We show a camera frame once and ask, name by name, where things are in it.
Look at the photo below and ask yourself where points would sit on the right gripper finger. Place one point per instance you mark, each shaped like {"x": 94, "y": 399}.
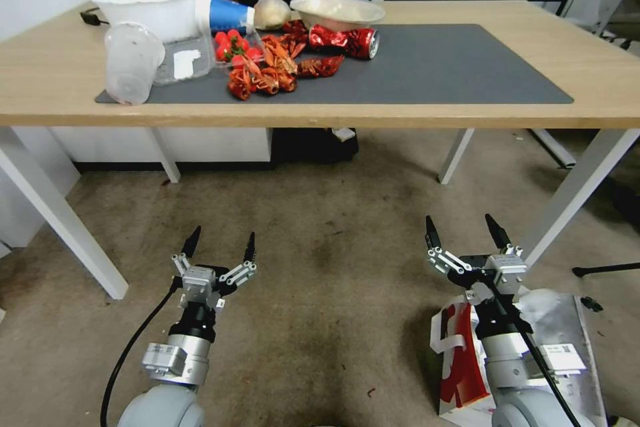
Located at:
{"x": 502, "y": 239}
{"x": 445, "y": 259}

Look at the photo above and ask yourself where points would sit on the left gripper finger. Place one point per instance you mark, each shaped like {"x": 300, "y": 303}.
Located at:
{"x": 182, "y": 263}
{"x": 240, "y": 274}

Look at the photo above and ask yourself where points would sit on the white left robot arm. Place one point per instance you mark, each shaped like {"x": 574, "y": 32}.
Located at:
{"x": 165, "y": 402}

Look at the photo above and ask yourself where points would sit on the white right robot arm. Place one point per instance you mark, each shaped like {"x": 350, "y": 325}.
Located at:
{"x": 515, "y": 387}

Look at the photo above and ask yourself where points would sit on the red white food delivery bag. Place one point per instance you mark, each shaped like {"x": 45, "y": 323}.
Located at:
{"x": 460, "y": 364}

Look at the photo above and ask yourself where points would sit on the small black floor clip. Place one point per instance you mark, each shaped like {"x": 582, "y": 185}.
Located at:
{"x": 592, "y": 304}

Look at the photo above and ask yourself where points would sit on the black tripod leg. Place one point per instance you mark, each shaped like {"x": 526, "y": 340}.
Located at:
{"x": 605, "y": 269}

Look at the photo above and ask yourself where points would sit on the white low cabinet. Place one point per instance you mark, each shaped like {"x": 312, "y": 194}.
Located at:
{"x": 215, "y": 144}

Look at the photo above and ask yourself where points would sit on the black box under table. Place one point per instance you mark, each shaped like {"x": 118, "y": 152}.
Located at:
{"x": 315, "y": 147}

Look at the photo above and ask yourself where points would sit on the wooden table with white legs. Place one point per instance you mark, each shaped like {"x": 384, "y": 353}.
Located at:
{"x": 320, "y": 117}

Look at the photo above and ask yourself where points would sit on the red crayfish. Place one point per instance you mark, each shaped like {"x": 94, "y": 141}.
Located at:
{"x": 241, "y": 84}
{"x": 280, "y": 51}
{"x": 286, "y": 79}
{"x": 266, "y": 84}
{"x": 320, "y": 67}

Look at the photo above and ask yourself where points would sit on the grey table mat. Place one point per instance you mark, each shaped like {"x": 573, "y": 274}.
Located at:
{"x": 425, "y": 66}

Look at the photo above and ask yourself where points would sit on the clear container with white label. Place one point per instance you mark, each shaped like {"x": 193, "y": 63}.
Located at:
{"x": 186, "y": 64}

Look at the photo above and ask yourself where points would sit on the clear plastic cup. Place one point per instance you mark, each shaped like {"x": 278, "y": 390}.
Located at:
{"x": 130, "y": 61}

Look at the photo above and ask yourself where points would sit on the clear box of red tomatoes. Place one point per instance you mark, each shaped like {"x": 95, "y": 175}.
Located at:
{"x": 235, "y": 46}

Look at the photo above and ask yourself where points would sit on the crushed red drink can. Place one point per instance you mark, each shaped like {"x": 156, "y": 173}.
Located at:
{"x": 345, "y": 40}

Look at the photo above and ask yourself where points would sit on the red crayfish shell pile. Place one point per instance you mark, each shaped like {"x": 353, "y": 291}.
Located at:
{"x": 296, "y": 31}

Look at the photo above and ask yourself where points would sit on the blue and white paper cup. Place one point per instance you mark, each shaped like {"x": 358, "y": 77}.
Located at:
{"x": 227, "y": 14}

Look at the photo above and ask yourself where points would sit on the large white plastic tub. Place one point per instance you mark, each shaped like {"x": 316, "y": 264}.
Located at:
{"x": 145, "y": 6}

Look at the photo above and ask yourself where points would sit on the black power adapter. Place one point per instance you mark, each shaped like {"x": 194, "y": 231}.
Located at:
{"x": 91, "y": 16}

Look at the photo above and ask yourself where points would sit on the bun in plastic wrap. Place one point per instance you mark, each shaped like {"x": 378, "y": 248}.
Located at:
{"x": 272, "y": 11}

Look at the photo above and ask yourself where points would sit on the clear plastic bowl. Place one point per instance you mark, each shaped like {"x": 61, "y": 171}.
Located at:
{"x": 337, "y": 9}

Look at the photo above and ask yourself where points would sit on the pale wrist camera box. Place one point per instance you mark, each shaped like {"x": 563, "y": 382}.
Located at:
{"x": 507, "y": 272}
{"x": 197, "y": 284}

